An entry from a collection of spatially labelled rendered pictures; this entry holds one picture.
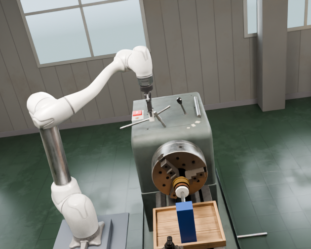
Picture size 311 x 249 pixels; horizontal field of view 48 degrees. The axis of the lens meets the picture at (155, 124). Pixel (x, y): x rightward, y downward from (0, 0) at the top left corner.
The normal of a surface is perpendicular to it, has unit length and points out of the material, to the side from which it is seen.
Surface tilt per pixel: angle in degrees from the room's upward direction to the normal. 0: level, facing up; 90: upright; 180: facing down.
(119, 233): 0
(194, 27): 90
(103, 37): 90
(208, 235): 0
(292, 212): 0
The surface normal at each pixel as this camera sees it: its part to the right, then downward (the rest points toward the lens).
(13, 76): 0.00, 0.47
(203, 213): -0.15, -0.88
